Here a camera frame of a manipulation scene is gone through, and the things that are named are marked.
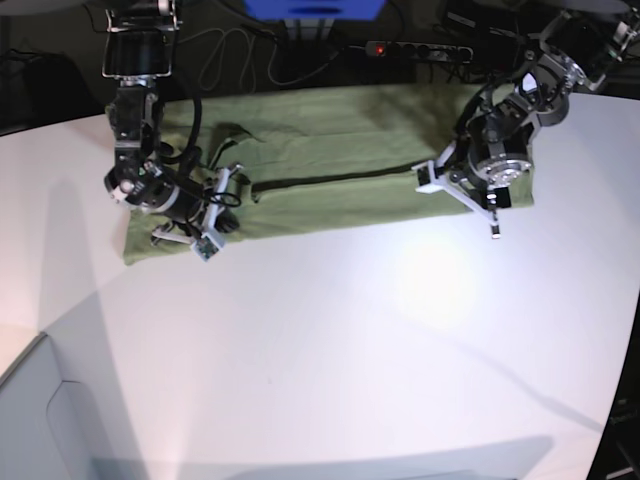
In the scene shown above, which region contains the green T-shirt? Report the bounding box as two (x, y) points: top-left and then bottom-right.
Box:
(104, 83), (536, 267)

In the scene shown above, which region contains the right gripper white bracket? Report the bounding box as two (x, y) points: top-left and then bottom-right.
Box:
(151, 163), (244, 262)

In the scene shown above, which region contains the black power strip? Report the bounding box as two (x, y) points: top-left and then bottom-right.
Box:
(364, 40), (474, 64)

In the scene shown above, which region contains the grey cable on floor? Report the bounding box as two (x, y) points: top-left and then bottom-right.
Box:
(174, 27), (341, 92)

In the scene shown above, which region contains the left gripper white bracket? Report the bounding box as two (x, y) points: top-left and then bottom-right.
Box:
(413, 140), (501, 240)

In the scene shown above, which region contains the blue box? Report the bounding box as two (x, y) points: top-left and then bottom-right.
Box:
(244, 0), (385, 21)

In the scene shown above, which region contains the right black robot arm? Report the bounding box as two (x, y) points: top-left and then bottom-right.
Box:
(102, 1), (243, 261)

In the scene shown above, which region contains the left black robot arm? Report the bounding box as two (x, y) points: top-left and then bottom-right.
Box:
(412, 6), (639, 239)

